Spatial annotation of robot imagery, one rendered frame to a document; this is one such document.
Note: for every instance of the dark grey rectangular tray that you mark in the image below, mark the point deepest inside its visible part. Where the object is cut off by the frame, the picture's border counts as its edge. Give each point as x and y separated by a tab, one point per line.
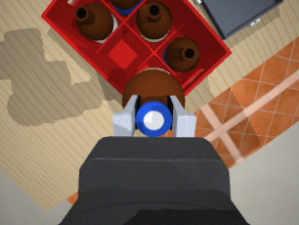
230	16

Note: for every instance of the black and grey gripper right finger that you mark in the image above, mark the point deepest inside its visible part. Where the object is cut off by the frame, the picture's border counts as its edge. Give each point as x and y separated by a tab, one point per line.
183	123

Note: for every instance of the red bottle crate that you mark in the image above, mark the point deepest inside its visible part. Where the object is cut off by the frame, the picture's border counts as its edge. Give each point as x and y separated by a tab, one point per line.
123	51

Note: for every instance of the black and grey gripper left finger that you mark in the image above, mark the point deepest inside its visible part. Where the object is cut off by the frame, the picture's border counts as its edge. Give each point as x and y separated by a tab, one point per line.
124	123

